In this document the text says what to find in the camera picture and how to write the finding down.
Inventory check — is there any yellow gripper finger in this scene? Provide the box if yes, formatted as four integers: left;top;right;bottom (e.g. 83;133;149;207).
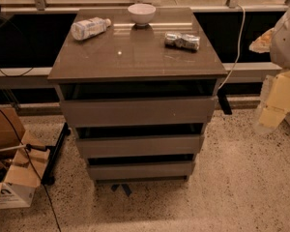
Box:
249;28;274;53

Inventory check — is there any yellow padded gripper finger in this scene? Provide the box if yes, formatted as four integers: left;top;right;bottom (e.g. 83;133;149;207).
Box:
253;71;290;134

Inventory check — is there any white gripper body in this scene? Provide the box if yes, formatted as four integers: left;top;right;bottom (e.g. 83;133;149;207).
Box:
270;7;290;69

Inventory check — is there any grey top drawer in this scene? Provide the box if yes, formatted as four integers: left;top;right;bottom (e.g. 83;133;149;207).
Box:
60;98;217;128

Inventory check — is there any grey drawer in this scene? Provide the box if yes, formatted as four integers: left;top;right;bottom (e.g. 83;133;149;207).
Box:
87;161;195;180
60;98;217;128
76;135;204;159

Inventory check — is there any grey middle drawer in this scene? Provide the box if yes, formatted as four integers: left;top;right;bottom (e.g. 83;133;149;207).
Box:
76;135;204;159

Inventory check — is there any grey drawer cabinet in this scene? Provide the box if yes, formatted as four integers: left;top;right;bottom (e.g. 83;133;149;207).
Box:
48;8;227;184

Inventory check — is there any grey bottom drawer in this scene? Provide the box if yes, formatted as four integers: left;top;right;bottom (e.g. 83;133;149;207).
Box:
87;161;195;180

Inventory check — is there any open cardboard box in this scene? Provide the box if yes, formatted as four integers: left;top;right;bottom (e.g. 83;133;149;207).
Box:
0;108;50;209

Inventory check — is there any crushed silver can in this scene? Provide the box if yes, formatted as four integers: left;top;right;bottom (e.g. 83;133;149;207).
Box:
164;32;200;51

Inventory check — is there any white ceramic bowl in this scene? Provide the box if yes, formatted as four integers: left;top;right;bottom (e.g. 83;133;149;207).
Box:
128;3;156;26

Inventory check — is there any white plastic bottle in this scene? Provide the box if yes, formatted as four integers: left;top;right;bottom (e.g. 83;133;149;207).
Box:
71;17;111;41

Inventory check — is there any black metal stand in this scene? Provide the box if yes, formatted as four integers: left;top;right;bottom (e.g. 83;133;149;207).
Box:
42;123;71;186

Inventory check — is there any white cable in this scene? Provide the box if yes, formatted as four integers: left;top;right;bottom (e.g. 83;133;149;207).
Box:
217;4;247;92

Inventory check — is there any black floor cable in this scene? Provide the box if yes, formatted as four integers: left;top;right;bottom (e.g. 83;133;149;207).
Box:
0;103;63;232

